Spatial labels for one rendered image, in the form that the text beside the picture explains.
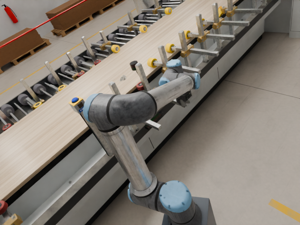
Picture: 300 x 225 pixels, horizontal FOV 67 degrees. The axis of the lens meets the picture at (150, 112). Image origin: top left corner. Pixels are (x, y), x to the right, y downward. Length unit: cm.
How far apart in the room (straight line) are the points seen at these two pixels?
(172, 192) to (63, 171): 93
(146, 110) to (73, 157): 110
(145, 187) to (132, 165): 18
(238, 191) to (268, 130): 73
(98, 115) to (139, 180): 43
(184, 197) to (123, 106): 58
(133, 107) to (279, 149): 180
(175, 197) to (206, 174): 109
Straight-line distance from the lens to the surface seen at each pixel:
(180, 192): 117
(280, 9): 400
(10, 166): 191
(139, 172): 109
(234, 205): 208
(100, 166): 169
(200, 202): 143
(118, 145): 95
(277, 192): 215
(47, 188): 185
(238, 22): 229
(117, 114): 79
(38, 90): 289
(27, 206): 187
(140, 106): 79
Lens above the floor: 188
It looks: 39 degrees down
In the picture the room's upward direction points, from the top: 22 degrees counter-clockwise
